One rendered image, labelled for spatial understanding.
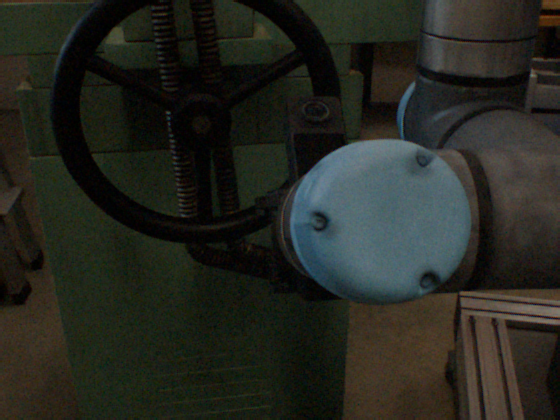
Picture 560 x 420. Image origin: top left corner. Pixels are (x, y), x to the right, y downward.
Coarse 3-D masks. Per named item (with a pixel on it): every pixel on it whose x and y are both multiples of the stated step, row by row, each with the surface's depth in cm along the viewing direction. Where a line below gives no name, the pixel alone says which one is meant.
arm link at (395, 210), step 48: (384, 144) 27; (336, 192) 26; (384, 192) 27; (432, 192) 27; (288, 240) 34; (336, 240) 26; (384, 240) 26; (432, 240) 27; (336, 288) 29; (384, 288) 27; (432, 288) 27
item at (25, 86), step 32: (32, 96) 76; (96, 96) 77; (128, 96) 78; (256, 96) 81; (288, 96) 81; (352, 96) 83; (32, 128) 78; (96, 128) 79; (128, 128) 80; (160, 128) 81; (256, 128) 83; (352, 128) 85
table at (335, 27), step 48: (0, 0) 73; (48, 0) 73; (336, 0) 76; (384, 0) 77; (0, 48) 73; (48, 48) 74; (96, 48) 75; (144, 48) 66; (192, 48) 67; (240, 48) 68
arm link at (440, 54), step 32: (448, 0) 38; (480, 0) 37; (512, 0) 36; (448, 32) 38; (480, 32) 37; (512, 32) 37; (448, 64) 39; (480, 64) 38; (512, 64) 39; (416, 96) 43; (448, 96) 40; (480, 96) 39; (512, 96) 40; (416, 128) 43; (448, 128) 39
